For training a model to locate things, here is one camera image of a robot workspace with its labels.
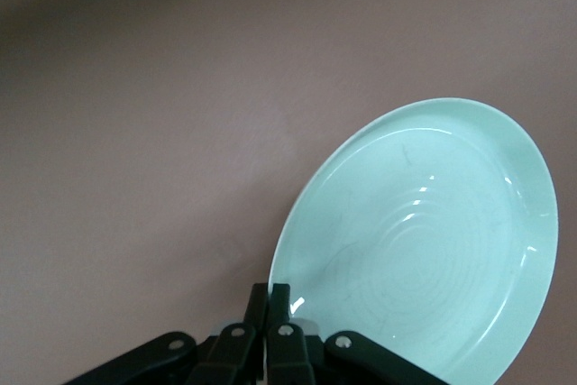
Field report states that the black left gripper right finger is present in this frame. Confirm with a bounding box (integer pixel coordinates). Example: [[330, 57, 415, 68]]
[[264, 283, 452, 385]]

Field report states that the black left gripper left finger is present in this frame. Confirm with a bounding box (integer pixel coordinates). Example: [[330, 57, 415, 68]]
[[58, 283, 272, 385]]

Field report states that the light green round plate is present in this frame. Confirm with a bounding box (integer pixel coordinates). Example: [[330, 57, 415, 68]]
[[269, 96, 560, 385]]

